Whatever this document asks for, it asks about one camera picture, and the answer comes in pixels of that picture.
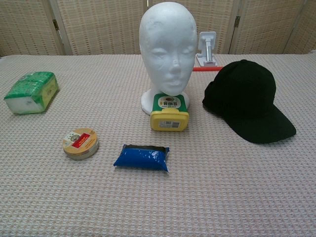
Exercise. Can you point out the black baseball cap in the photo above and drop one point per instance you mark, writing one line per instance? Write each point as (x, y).
(242, 98)

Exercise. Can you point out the white foam mannequin head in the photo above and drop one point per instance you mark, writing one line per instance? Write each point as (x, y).
(168, 37)

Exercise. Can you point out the green box with yellow lid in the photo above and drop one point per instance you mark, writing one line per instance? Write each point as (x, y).
(169, 118)

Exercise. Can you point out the blue plastic snack packet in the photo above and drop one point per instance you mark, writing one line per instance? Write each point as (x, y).
(143, 159)

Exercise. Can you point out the orange red stick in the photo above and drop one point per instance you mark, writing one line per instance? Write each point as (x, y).
(205, 69)

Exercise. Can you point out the beige woven tablecloth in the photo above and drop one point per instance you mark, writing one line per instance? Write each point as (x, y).
(158, 197)

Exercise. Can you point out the round gold tin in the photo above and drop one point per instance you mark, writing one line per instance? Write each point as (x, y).
(79, 143)

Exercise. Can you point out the woven folding screen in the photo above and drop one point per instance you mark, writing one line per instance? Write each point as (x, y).
(98, 24)

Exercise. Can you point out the brass screen hinge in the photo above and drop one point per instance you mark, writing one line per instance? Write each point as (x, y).
(237, 21)
(56, 24)

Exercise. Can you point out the green tissue pack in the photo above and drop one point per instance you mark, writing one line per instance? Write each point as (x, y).
(29, 91)

